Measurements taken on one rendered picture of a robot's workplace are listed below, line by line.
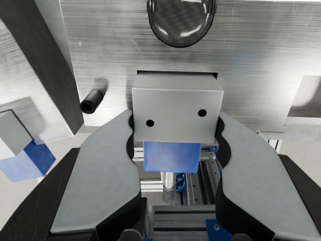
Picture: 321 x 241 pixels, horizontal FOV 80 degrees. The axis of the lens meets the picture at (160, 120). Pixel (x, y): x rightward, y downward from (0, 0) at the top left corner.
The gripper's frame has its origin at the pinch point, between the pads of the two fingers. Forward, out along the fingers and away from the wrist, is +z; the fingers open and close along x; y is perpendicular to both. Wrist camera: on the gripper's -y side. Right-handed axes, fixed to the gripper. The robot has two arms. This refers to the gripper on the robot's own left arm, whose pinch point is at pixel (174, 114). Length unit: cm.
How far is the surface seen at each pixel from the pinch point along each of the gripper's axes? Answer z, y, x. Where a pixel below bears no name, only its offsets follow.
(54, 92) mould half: 5.9, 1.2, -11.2
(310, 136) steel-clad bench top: 10.4, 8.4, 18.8
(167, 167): 0.0, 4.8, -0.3
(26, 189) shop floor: 90, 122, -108
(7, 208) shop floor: 90, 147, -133
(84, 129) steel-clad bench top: 10.4, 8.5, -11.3
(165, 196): 1.1, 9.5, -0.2
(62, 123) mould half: 5.0, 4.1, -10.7
